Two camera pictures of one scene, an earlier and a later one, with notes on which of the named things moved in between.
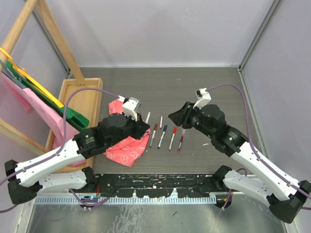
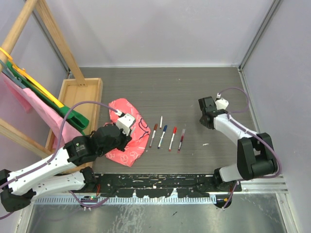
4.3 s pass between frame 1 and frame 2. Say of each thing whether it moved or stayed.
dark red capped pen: stayed
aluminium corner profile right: stayed
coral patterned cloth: stayed
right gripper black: moved
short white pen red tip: stayed
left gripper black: moved
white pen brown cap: stayed
